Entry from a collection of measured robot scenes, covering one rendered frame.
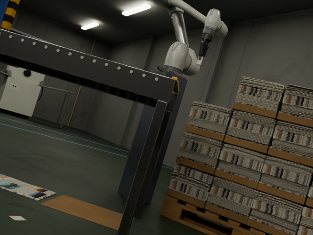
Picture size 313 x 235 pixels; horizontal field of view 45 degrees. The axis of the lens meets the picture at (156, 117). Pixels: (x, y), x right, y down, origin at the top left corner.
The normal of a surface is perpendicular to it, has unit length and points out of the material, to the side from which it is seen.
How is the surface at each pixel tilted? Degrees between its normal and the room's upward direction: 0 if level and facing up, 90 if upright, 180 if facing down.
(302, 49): 90
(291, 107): 90
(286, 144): 90
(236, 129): 90
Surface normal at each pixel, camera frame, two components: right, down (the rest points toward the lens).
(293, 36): -0.83, -0.28
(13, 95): 0.50, 0.11
